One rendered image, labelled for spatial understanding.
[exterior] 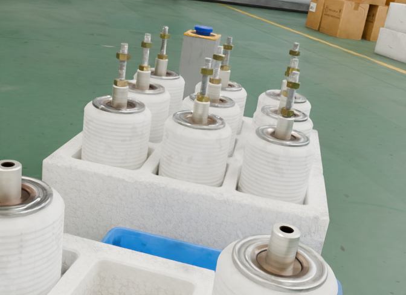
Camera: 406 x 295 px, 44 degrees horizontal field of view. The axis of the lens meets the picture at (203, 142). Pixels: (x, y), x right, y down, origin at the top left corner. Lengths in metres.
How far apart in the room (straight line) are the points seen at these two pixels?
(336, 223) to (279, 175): 0.42
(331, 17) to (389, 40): 0.90
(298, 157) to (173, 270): 0.25
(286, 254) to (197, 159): 0.31
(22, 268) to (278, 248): 0.21
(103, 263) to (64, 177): 0.23
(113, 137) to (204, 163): 0.13
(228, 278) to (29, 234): 0.16
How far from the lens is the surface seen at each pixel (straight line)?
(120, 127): 0.70
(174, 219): 0.69
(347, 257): 0.97
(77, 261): 0.51
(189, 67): 1.09
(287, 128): 0.70
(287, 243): 0.39
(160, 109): 0.82
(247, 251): 0.41
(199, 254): 0.67
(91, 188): 0.71
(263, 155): 0.68
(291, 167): 0.68
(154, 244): 0.68
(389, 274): 0.97
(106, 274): 0.53
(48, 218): 0.44
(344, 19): 4.49
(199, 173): 0.69
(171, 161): 0.70
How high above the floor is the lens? 0.47
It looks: 20 degrees down
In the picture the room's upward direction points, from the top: 9 degrees clockwise
